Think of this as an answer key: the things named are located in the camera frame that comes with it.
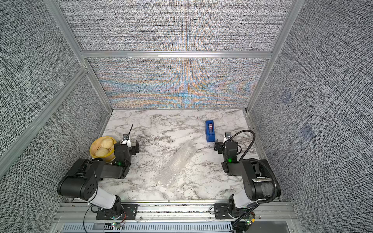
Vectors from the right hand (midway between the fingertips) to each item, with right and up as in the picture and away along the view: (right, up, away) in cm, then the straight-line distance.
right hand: (225, 136), depth 93 cm
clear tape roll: (-9, +6, +8) cm, 13 cm away
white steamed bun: (-77, -4, +1) cm, 77 cm away
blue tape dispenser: (-9, 0, +4) cm, 10 cm away
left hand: (-61, -2, -1) cm, 61 cm away
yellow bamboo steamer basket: (-84, -5, +2) cm, 85 cm away
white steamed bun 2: (-77, -9, -3) cm, 78 cm away
